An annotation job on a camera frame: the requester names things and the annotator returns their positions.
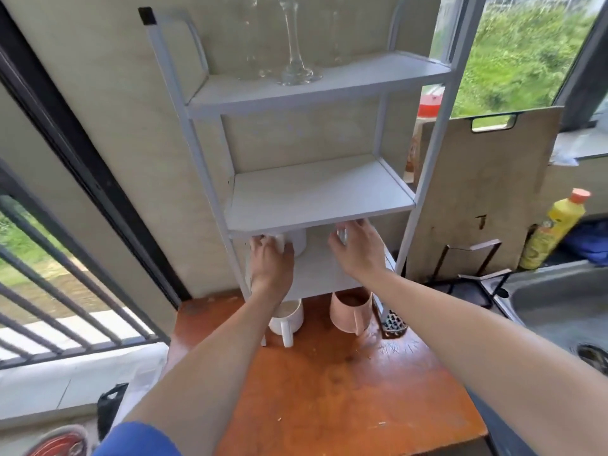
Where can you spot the yellow bottle with orange cap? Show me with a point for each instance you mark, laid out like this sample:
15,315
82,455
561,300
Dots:
551,232

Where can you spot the red and white packet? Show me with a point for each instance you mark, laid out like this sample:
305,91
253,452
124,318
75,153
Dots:
57,442

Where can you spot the brown metal board holder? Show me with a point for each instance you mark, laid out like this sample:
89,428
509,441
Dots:
470,261

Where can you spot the person's right forearm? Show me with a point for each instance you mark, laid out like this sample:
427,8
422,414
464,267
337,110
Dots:
484,356

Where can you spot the black perforated strainer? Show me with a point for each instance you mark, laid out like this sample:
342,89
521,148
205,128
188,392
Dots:
394,322

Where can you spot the blue cloth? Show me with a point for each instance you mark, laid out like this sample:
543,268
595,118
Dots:
589,243

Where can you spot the black window railing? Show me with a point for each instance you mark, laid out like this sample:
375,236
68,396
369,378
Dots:
57,303

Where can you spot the white metal shelf rack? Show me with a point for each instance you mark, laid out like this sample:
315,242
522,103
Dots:
318,194

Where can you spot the stainless steel sink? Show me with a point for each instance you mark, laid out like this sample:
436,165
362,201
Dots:
560,303

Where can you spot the sink drain strainer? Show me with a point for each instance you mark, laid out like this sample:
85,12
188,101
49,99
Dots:
593,357

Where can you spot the wooden cutting board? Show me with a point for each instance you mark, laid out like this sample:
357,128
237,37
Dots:
489,194

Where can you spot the person's blue sleeve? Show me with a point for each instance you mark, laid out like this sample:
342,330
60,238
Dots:
137,441

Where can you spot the person's left thumb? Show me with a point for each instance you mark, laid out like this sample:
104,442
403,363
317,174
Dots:
288,251

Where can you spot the person's left forearm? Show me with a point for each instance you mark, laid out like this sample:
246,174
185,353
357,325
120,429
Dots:
209,370

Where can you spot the person's right thumb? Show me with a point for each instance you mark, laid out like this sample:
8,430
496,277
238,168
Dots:
335,243

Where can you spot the tall clear wine glass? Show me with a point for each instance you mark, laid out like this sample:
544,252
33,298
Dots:
295,66

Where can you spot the person's left hand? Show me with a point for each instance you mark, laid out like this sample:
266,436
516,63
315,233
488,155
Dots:
271,268

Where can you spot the white ceramic mug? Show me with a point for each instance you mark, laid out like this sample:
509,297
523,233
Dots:
298,242

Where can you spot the bottle with red cap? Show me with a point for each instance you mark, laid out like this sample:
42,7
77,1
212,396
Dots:
418,147

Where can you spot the black bag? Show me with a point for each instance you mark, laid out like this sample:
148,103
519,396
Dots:
111,408

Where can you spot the person's right hand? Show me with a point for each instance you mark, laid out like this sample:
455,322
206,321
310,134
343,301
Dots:
358,251

